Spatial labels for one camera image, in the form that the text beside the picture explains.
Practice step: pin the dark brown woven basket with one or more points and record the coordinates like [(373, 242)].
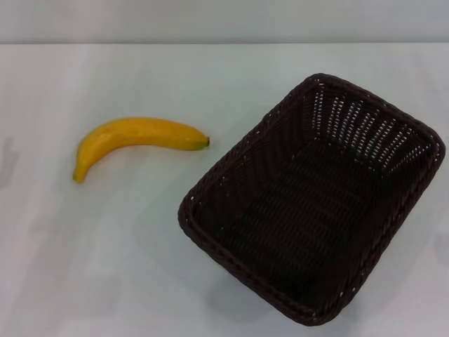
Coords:
[(298, 217)]

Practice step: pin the yellow banana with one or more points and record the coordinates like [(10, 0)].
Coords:
[(140, 131)]

